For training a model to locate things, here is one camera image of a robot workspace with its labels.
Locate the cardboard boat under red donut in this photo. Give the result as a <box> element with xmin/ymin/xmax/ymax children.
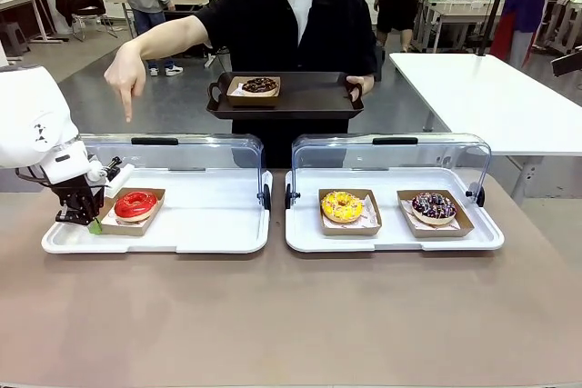
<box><xmin>96</xmin><ymin>187</ymin><xmax>166</xmax><ymax>238</ymax></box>

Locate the blue and red hanging garment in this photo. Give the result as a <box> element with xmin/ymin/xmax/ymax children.
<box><xmin>489</xmin><ymin>0</ymin><xmax>561</xmax><ymax>69</ymax></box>

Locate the cardboard boat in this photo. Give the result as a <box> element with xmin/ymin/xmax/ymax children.
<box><xmin>96</xmin><ymin>187</ymin><xmax>166</xmax><ymax>238</ymax></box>
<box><xmin>396</xmin><ymin>188</ymin><xmax>476</xmax><ymax>240</ymax></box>
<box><xmin>226</xmin><ymin>75</ymin><xmax>282</xmax><ymax>108</ymax></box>
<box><xmin>317</xmin><ymin>187</ymin><xmax>383</xmax><ymax>238</ymax></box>

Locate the person in black shirt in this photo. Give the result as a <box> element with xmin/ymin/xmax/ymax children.
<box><xmin>195</xmin><ymin>0</ymin><xmax>378</xmax><ymax>169</ymax></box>

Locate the dark sprinkled donut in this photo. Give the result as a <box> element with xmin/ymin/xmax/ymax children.
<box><xmin>411</xmin><ymin>192</ymin><xmax>457</xmax><ymax>226</ymax></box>

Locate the background work table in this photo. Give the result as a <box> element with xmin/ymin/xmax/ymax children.
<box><xmin>420</xmin><ymin>0</ymin><xmax>508</xmax><ymax>54</ymax></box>

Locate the black robot wrist cable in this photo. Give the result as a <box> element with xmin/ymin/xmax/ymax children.
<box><xmin>15</xmin><ymin>167</ymin><xmax>52</xmax><ymax>188</ymax></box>

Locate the person's left hand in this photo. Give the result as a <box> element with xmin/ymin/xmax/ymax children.
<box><xmin>345</xmin><ymin>75</ymin><xmax>376</xmax><ymax>104</ymax></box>

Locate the paper liner under yellow donut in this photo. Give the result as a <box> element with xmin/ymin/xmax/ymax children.
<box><xmin>321</xmin><ymin>196</ymin><xmax>381</xmax><ymax>229</ymax></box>

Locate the black device on stand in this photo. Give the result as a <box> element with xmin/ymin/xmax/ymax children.
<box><xmin>549</xmin><ymin>44</ymin><xmax>582</xmax><ymax>78</ymax></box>

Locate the white display tray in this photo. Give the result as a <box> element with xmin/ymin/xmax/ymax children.
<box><xmin>285</xmin><ymin>166</ymin><xmax>506</xmax><ymax>254</ymax></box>
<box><xmin>41</xmin><ymin>166</ymin><xmax>274</xmax><ymax>255</ymax></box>

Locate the person's right forearm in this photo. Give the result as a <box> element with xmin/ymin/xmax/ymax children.
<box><xmin>131</xmin><ymin>14</ymin><xmax>211</xmax><ymax>62</ymax></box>

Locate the cardboard boat under purple donut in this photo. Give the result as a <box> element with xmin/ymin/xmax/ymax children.
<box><xmin>396</xmin><ymin>188</ymin><xmax>476</xmax><ymax>240</ymax></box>

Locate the cardboard boat under yellow donut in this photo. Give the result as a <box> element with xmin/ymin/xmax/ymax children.
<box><xmin>317</xmin><ymin>187</ymin><xmax>383</xmax><ymax>238</ymax></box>

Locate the yellow sprinkled donut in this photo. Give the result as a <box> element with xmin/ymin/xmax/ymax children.
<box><xmin>320</xmin><ymin>190</ymin><xmax>365</xmax><ymax>225</ymax></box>

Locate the red glazed donut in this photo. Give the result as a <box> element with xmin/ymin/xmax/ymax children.
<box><xmin>113</xmin><ymin>190</ymin><xmax>159</xmax><ymax>224</ymax></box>

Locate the chair with black jacket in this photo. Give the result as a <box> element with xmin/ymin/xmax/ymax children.
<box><xmin>55</xmin><ymin>0</ymin><xmax>119</xmax><ymax>43</ymax></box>

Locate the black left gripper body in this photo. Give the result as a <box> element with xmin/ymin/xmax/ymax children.
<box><xmin>48</xmin><ymin>174</ymin><xmax>108</xmax><ymax>226</ymax></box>

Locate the chocolate sprinkled donut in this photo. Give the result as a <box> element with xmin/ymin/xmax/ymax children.
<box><xmin>239</xmin><ymin>76</ymin><xmax>280</xmax><ymax>95</ymax></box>

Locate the dark brown serving tray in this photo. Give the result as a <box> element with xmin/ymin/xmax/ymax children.
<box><xmin>206</xmin><ymin>71</ymin><xmax>366</xmax><ymax>122</ymax></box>

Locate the paper liner under red donut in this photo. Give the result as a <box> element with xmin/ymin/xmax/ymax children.
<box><xmin>103</xmin><ymin>208</ymin><xmax>150</xmax><ymax>228</ymax></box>

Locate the white side table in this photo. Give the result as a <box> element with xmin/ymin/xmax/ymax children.
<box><xmin>388</xmin><ymin>51</ymin><xmax>582</xmax><ymax>201</ymax></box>

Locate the person's right hand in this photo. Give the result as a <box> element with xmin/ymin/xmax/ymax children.
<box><xmin>103</xmin><ymin>42</ymin><xmax>148</xmax><ymax>124</ymax></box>

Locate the clear plastic display lid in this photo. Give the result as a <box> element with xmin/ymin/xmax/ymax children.
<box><xmin>285</xmin><ymin>132</ymin><xmax>493</xmax><ymax>210</ymax></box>
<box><xmin>77</xmin><ymin>132</ymin><xmax>273</xmax><ymax>212</ymax></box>

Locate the black stand pole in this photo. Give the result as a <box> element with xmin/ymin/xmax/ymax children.
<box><xmin>475</xmin><ymin>0</ymin><xmax>520</xmax><ymax>57</ymax></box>

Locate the paper liner under purple donut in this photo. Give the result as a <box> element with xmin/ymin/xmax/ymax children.
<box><xmin>401</xmin><ymin>197</ymin><xmax>466</xmax><ymax>231</ymax></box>

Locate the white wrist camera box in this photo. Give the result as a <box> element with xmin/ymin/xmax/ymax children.
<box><xmin>93</xmin><ymin>156</ymin><xmax>135</xmax><ymax>201</ymax></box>

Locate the grey plastic stool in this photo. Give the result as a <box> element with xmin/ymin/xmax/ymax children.
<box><xmin>0</xmin><ymin>21</ymin><xmax>33</xmax><ymax>61</ymax></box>

